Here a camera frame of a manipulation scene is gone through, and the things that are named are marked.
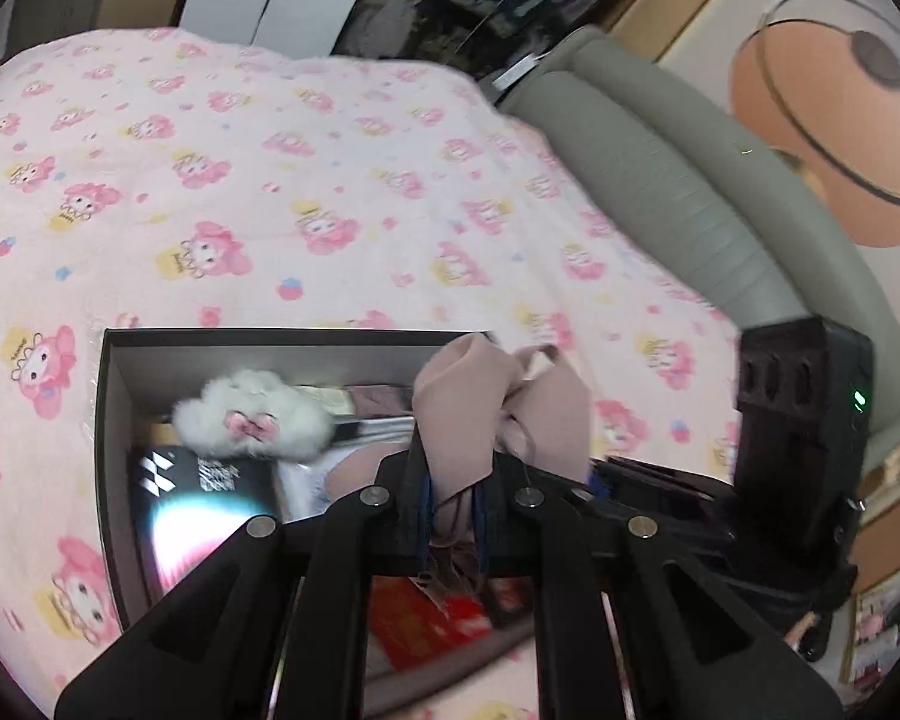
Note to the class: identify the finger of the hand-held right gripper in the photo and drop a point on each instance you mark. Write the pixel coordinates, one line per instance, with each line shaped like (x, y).
(690, 519)
(667, 481)

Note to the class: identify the white fluffy plush clip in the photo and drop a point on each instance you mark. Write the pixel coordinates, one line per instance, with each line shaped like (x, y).
(255, 412)

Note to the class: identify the dark glass cabinet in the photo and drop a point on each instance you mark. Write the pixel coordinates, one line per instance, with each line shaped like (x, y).
(480, 0)

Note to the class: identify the white printed card pack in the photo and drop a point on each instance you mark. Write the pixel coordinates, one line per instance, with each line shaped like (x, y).
(307, 476)

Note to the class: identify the grey padded headboard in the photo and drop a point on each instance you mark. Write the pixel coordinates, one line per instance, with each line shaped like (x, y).
(682, 187)

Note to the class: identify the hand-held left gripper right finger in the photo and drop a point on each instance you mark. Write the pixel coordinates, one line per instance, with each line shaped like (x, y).
(481, 517)

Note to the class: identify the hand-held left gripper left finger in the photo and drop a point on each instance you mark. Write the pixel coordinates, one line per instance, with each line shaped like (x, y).
(424, 510)

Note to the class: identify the pink cartoon printed blanket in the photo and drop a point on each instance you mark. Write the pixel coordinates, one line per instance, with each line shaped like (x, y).
(270, 202)

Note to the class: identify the small black red box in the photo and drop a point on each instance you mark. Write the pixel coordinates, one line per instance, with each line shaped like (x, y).
(510, 600)

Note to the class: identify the beige pink cloth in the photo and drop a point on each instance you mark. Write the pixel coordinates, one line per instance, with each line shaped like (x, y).
(480, 405)

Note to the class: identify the black cardboard box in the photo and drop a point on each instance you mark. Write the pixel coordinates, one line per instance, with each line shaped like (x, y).
(116, 465)

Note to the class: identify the large peach cartoon figure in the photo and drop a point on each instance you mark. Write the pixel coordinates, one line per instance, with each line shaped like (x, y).
(817, 90)

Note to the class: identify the red printed packet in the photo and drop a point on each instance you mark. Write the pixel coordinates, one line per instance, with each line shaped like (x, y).
(420, 622)

